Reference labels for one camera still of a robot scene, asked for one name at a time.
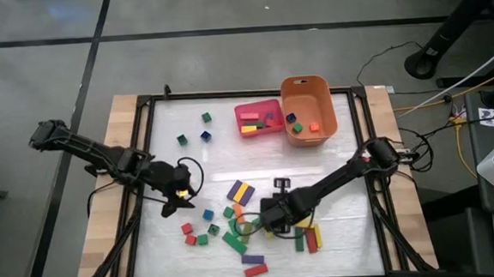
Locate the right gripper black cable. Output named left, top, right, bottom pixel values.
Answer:
left=232, top=208, right=319, bottom=244

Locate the black cable bundle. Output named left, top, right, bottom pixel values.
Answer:
left=398, top=114, right=494, bottom=176

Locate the yellow floor cable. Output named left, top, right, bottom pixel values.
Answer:
left=391, top=65, right=494, bottom=183

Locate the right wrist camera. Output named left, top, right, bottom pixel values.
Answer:
left=273, top=176, right=292, bottom=195

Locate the pink plastic tray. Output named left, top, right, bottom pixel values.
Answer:
left=232, top=98, right=286, bottom=139

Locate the black table frame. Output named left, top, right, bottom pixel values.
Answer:
left=65, top=68, right=439, bottom=277

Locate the black arm base cable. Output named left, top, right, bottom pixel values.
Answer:
left=85, top=179, right=122, bottom=219

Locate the olive long block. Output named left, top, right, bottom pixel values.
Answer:
left=240, top=221, right=256, bottom=246

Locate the black stand with pole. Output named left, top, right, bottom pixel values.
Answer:
left=399, top=0, right=494, bottom=81

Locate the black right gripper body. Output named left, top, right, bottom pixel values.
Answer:
left=257, top=190, right=313, bottom=237

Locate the white floor cable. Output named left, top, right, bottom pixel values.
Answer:
left=394, top=37, right=494, bottom=120

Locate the black table clamp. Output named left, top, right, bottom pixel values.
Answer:
left=83, top=163, right=106, bottom=178

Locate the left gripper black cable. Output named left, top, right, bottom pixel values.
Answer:
left=175, top=155, right=207, bottom=200

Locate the white glossy table sheet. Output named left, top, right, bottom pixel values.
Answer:
left=122, top=86, right=388, bottom=277

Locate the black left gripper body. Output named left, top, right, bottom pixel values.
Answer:
left=144, top=157, right=196, bottom=202

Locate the thin black floor cable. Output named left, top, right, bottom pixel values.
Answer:
left=355, top=40, right=425, bottom=87

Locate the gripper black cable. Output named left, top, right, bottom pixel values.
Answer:
left=232, top=208, right=319, bottom=244
left=175, top=155, right=207, bottom=200

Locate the orange plastic bin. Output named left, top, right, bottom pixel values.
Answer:
left=279, top=73, right=340, bottom=149

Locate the orange long block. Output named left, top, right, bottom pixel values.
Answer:
left=232, top=202, right=247, bottom=226

